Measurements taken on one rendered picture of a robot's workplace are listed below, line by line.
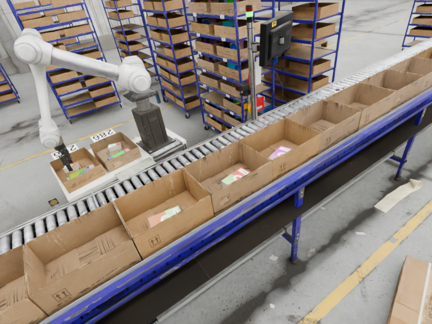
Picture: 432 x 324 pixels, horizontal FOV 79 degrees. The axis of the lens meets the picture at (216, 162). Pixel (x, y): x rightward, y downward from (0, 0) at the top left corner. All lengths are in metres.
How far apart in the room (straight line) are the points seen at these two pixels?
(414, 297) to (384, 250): 0.44
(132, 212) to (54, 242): 0.37
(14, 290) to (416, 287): 2.22
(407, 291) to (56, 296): 1.95
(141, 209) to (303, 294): 1.29
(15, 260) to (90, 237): 0.30
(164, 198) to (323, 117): 1.31
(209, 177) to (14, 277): 1.05
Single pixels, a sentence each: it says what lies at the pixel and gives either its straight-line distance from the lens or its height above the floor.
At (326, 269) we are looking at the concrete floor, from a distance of 2.28.
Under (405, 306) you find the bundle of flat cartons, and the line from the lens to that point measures 2.15.
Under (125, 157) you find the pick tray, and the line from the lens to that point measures 2.16.
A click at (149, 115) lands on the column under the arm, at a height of 1.05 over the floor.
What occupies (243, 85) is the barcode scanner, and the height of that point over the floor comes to 1.08.
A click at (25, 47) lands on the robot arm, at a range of 1.83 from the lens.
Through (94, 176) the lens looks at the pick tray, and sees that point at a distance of 2.14.
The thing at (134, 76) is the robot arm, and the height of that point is 1.42.
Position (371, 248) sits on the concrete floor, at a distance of 2.48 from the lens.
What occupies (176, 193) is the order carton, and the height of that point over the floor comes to 0.90.
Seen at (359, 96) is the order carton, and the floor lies 0.94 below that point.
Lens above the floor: 1.90
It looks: 36 degrees down
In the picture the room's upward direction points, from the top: 9 degrees counter-clockwise
